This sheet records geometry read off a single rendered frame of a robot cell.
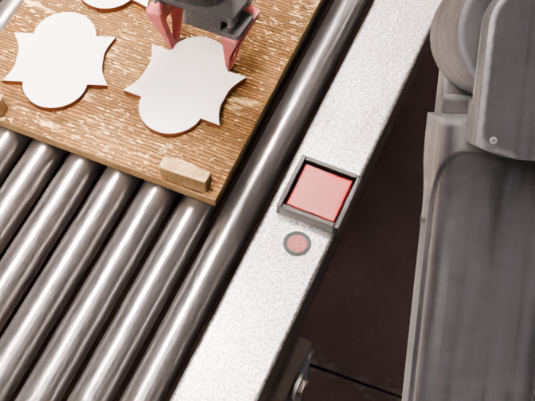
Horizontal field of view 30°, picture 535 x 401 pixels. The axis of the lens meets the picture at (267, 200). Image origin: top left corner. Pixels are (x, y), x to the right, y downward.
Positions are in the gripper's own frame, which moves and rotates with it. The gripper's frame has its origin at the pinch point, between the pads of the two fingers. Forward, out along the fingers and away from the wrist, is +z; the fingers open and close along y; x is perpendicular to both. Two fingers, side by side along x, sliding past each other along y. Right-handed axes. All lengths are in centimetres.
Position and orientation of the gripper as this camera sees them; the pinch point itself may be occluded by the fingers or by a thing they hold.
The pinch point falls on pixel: (202, 52)
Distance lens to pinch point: 123.3
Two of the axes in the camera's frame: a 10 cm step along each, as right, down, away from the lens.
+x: 3.9, -6.7, 6.3
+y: 9.2, 3.4, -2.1
